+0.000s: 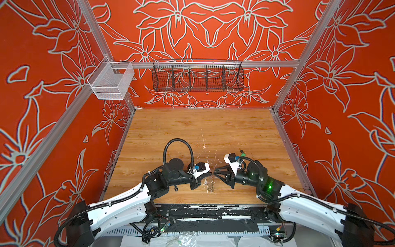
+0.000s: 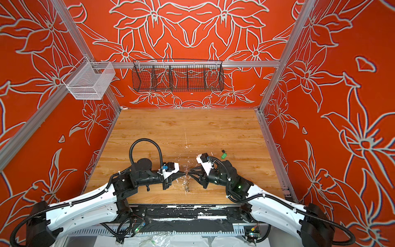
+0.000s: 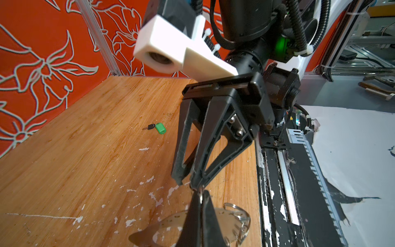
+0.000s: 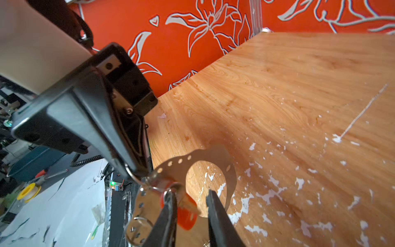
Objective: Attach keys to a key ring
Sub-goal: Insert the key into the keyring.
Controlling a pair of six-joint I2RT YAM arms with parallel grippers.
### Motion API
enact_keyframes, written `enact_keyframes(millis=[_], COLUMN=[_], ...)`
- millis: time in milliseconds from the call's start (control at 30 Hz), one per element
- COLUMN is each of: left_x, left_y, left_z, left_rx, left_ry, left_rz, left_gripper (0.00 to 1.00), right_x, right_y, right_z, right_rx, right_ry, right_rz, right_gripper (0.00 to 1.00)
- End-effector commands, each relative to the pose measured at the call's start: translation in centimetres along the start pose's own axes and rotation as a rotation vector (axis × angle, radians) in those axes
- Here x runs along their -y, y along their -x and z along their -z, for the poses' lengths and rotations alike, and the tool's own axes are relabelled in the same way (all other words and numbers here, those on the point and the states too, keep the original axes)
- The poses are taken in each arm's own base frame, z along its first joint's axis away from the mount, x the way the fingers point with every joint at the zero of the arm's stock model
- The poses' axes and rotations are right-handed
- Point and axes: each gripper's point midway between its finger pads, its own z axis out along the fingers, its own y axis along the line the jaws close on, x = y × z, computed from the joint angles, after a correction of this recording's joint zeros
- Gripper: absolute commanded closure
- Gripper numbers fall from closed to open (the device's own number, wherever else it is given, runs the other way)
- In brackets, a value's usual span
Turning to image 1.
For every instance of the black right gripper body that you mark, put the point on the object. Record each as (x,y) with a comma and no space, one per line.
(244,178)

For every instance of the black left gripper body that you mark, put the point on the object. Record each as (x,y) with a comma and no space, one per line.
(184,178)

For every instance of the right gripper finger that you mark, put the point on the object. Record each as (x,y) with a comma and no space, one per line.
(225,170)
(228,180)

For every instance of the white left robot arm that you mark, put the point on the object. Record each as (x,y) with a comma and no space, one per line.
(87,222)

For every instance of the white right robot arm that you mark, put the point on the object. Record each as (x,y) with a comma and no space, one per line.
(345,224)

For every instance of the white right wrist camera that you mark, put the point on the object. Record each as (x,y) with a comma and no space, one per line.
(232,160)

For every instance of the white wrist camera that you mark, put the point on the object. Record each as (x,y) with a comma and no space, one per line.
(232,160)
(200,169)

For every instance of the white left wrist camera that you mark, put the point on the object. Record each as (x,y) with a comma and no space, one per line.
(200,169)

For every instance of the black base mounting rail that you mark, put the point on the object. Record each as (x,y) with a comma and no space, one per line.
(227,219)

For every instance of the black wire wall basket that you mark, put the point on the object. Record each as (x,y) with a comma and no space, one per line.
(197,75)

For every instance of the white wire wall basket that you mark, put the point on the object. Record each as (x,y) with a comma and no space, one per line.
(111,80)

